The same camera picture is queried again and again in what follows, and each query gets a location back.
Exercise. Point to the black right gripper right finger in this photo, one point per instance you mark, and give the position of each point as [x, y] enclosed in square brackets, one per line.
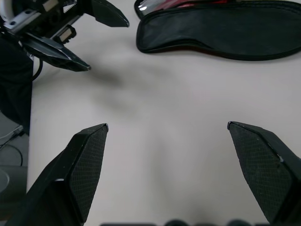
[265, 169]

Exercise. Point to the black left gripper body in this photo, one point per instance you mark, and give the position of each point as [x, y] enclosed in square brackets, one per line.
[44, 18]

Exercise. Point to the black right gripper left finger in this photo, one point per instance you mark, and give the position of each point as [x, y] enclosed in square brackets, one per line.
[77, 179]

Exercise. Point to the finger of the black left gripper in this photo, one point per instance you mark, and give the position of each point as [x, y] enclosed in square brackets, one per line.
[110, 14]
[56, 53]

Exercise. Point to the red black paddle case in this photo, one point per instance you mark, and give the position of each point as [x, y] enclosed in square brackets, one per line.
[223, 33]

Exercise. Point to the black robot waist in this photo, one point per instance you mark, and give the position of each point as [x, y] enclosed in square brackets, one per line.
[13, 82]

